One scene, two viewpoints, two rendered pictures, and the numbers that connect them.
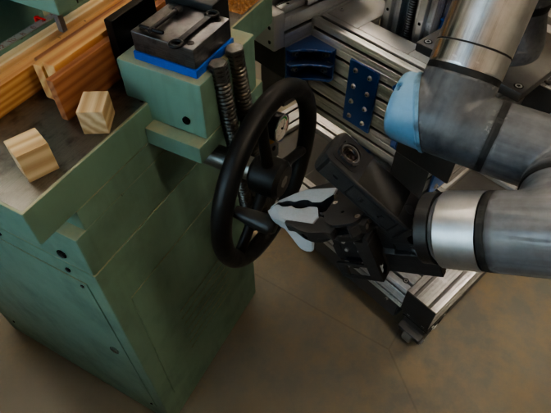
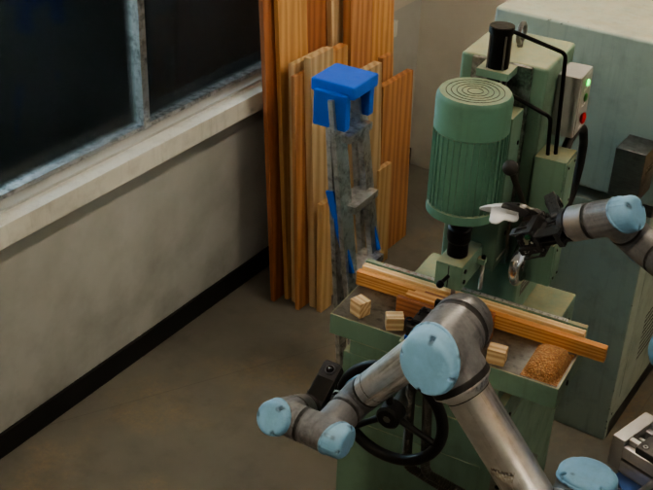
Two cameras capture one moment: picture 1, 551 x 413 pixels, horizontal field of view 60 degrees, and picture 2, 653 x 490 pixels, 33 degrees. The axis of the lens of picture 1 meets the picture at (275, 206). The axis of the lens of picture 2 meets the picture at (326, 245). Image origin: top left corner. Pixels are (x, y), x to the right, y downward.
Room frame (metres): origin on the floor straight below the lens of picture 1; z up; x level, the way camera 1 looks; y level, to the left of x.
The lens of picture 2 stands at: (0.30, -2.00, 2.46)
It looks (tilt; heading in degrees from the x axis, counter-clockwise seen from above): 31 degrees down; 89
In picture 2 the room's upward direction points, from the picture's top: 2 degrees clockwise
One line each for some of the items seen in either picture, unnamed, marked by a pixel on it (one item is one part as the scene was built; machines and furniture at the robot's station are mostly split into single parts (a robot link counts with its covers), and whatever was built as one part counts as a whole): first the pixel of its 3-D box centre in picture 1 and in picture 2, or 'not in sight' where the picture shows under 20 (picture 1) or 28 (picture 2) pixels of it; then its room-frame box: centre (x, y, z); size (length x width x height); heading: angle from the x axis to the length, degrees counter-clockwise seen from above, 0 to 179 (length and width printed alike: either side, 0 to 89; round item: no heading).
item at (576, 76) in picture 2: not in sight; (571, 99); (0.92, 0.53, 1.40); 0.10 x 0.06 x 0.16; 62
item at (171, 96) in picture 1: (191, 73); not in sight; (0.59, 0.12, 0.91); 0.15 x 0.14 x 0.09; 152
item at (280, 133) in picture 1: (275, 129); not in sight; (0.78, 0.00, 0.65); 0.06 x 0.04 x 0.08; 152
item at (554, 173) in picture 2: not in sight; (552, 180); (0.89, 0.43, 1.22); 0.09 x 0.08 x 0.15; 62
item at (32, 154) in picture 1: (32, 155); (360, 306); (0.42, 0.29, 0.92); 0.04 x 0.04 x 0.04; 41
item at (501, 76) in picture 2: not in sight; (498, 59); (0.72, 0.43, 1.53); 0.08 x 0.08 x 0.17; 62
